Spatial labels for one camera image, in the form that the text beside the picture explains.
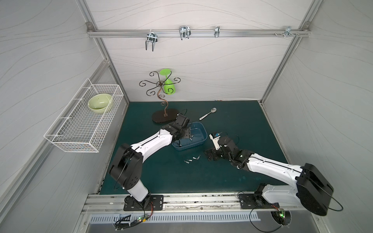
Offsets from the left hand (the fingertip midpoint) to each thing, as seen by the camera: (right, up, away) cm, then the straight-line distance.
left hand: (185, 132), depth 89 cm
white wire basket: (-49, +5, -23) cm, 54 cm away
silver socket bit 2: (+7, -16, 0) cm, 18 cm away
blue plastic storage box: (+8, -4, +10) cm, 13 cm away
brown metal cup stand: (-21, +10, +22) cm, 32 cm away
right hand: (+15, -8, -4) cm, 18 cm away
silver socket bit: (+5, -4, +10) cm, 12 cm away
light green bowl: (-44, +17, -16) cm, 50 cm away
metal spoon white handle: (+22, +14, +26) cm, 36 cm away
